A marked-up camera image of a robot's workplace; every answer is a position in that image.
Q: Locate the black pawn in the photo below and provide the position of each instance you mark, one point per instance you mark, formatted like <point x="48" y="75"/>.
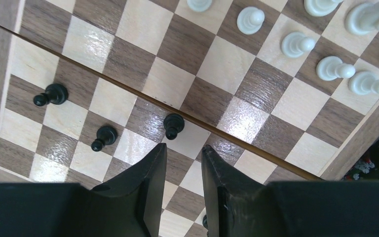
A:
<point x="106" y="135"/>
<point x="173" y="124"/>
<point x="54" y="93"/>

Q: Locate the white chess piece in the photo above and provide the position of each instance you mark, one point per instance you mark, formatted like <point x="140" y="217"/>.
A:
<point x="363" y="19"/>

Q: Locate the white pawn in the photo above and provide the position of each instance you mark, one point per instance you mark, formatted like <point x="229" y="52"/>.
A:
<point x="250" y="20"/>
<point x="363" y="83"/>
<point x="332" y="67"/>
<point x="295" y="44"/>

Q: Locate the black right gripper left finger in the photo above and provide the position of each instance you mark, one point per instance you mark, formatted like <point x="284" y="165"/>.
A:
<point x="129" y="204"/>

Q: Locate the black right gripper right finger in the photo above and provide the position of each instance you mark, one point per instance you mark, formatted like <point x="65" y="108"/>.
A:
<point x="236" y="205"/>

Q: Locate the wooden chess board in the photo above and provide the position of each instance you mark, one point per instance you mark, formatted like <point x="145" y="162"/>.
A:
<point x="125" y="62"/>

